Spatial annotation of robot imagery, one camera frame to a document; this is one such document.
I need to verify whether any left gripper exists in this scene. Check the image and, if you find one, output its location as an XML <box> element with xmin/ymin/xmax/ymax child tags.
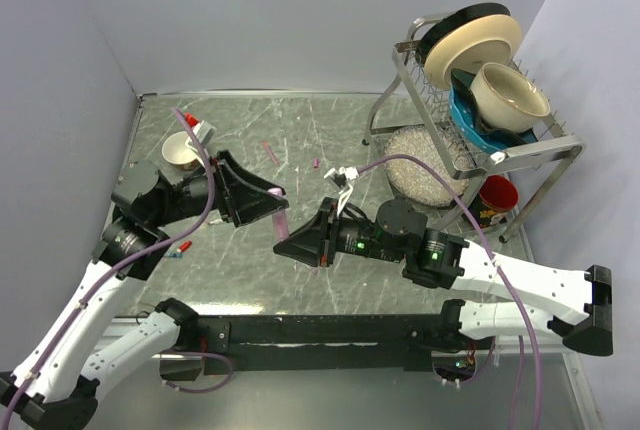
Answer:
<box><xmin>149</xmin><ymin>148</ymin><xmax>289</xmax><ymax>226</ymax></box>

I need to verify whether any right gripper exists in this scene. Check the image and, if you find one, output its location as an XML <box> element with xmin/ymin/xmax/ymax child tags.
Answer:
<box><xmin>274</xmin><ymin>196</ymin><xmax>405</xmax><ymax>267</ymax></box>

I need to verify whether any pink highlighter pen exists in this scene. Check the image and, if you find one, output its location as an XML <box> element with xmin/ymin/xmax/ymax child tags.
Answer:
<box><xmin>272</xmin><ymin>211</ymin><xmax>289</xmax><ymax>242</ymax></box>

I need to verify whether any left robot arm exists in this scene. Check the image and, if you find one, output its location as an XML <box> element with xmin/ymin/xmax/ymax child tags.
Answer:
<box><xmin>1</xmin><ymin>151</ymin><xmax>289</xmax><ymax>429</ymax></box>

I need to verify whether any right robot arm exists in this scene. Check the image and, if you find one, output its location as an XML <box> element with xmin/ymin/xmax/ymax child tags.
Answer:
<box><xmin>273</xmin><ymin>198</ymin><xmax>613</xmax><ymax>357</ymax></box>

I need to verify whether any pink thin pen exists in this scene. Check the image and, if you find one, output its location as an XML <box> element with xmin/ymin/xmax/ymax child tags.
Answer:
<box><xmin>263</xmin><ymin>141</ymin><xmax>280</xmax><ymax>166</ymax></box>

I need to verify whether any small white bowl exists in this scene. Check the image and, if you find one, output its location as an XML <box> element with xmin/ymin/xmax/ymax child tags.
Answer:
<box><xmin>161</xmin><ymin>131</ymin><xmax>200</xmax><ymax>171</ymax></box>

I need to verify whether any red marker cap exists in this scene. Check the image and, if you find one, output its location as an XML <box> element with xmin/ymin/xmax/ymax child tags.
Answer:
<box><xmin>177</xmin><ymin>241</ymin><xmax>192</xmax><ymax>253</ymax></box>

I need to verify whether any speckled glass plate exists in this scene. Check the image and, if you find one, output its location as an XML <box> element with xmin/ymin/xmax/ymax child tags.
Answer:
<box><xmin>382</xmin><ymin>125</ymin><xmax>476</xmax><ymax>209</ymax></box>

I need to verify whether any black base bar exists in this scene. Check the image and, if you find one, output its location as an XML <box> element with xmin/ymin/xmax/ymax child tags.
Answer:
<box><xmin>169</xmin><ymin>314</ymin><xmax>491</xmax><ymax>375</ymax></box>

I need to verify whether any red black mug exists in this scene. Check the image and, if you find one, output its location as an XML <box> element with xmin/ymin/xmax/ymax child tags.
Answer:
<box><xmin>469</xmin><ymin>175</ymin><xmax>519</xmax><ymax>228</ymax></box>

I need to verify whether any blue dotted bowl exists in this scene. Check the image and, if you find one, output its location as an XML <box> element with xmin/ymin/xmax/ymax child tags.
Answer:
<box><xmin>449</xmin><ymin>86</ymin><xmax>537</xmax><ymax>154</ymax></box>

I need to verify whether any cream ceramic bowl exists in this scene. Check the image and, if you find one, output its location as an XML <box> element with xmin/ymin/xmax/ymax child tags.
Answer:
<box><xmin>470</xmin><ymin>62</ymin><xmax>551</xmax><ymax>134</ymax></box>

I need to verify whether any large cream plate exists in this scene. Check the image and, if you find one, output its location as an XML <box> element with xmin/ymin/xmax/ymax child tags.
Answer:
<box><xmin>422</xmin><ymin>14</ymin><xmax>523</xmax><ymax>90</ymax></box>

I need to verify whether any metal dish rack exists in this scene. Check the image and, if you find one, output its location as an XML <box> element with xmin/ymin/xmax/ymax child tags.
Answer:
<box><xmin>362</xmin><ymin>13</ymin><xmax>586</xmax><ymax>243</ymax></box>

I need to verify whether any black plate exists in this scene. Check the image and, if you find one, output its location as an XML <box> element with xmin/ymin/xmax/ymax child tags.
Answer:
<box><xmin>415</xmin><ymin>2</ymin><xmax>511</xmax><ymax>64</ymax></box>

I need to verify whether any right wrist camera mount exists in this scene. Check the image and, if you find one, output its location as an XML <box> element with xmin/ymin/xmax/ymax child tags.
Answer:
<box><xmin>324</xmin><ymin>166</ymin><xmax>360</xmax><ymax>215</ymax></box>

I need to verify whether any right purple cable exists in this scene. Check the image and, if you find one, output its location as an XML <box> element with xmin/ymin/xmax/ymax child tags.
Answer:
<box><xmin>357</xmin><ymin>154</ymin><xmax>543</xmax><ymax>430</ymax></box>

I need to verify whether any purple cable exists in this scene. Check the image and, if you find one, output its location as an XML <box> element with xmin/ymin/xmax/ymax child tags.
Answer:
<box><xmin>357</xmin><ymin>154</ymin><xmax>543</xmax><ymax>430</ymax></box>
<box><xmin>0</xmin><ymin>107</ymin><xmax>221</xmax><ymax>421</ymax></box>

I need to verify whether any aluminium frame rail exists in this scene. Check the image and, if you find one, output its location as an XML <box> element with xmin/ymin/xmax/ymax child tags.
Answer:
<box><xmin>486</xmin><ymin>332</ymin><xmax>572</xmax><ymax>354</ymax></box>

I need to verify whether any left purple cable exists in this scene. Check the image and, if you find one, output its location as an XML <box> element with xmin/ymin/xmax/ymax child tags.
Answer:
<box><xmin>0</xmin><ymin>107</ymin><xmax>221</xmax><ymax>421</ymax></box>

